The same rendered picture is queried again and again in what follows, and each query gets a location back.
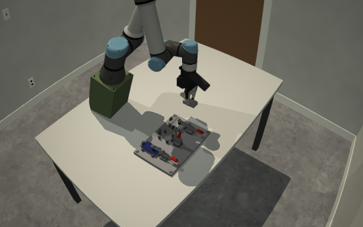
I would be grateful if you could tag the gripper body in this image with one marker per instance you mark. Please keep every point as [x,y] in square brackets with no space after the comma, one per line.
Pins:
[183,81]

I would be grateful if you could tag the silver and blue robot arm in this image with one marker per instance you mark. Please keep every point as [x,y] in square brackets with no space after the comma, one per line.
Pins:
[145,20]

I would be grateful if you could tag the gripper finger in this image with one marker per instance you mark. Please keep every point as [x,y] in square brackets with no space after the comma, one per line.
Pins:
[186,95]
[193,92]

